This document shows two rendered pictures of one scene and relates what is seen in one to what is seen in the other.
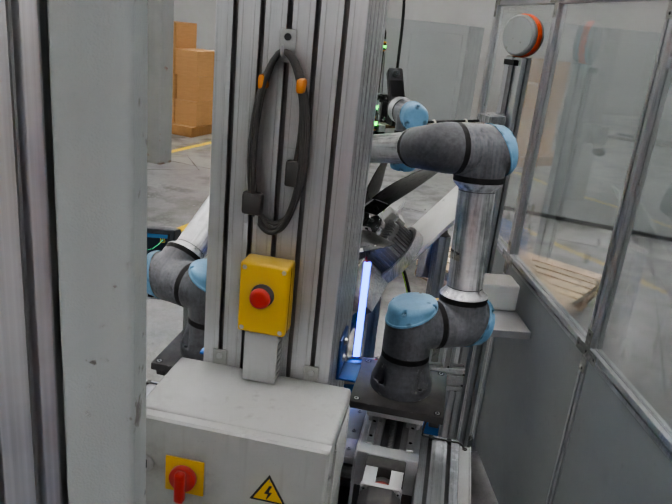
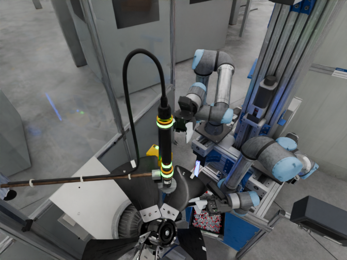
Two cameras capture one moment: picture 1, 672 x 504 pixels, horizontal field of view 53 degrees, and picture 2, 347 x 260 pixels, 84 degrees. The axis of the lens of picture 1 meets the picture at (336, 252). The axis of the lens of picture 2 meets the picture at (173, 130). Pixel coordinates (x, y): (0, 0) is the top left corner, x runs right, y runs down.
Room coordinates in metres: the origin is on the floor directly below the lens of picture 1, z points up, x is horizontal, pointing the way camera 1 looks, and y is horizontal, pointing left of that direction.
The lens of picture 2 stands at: (2.56, 0.16, 2.16)
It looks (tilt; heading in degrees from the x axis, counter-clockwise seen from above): 46 degrees down; 214
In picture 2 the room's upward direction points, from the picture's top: straight up
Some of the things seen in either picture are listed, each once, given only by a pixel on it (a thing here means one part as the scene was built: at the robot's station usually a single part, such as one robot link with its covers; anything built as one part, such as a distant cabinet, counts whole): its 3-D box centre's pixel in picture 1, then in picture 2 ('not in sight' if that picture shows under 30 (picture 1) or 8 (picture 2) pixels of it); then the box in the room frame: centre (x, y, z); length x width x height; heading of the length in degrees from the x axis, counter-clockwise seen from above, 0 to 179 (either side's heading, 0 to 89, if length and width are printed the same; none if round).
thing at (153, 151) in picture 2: not in sight; (159, 157); (1.92, -0.39, 1.02); 0.16 x 0.10 x 0.11; 94
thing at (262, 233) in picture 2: not in sight; (249, 245); (1.85, 0.43, 0.39); 0.04 x 0.04 x 0.78; 4
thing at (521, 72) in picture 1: (479, 273); (45, 242); (2.71, -0.63, 0.90); 0.08 x 0.06 x 1.80; 39
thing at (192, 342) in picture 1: (210, 332); not in sight; (1.53, 0.30, 1.09); 0.15 x 0.15 x 0.10
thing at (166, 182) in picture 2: not in sight; (166, 154); (2.25, -0.07, 1.66); 0.04 x 0.04 x 0.46
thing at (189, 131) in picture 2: not in sight; (188, 135); (2.13, -0.06, 1.64); 0.09 x 0.03 x 0.06; 36
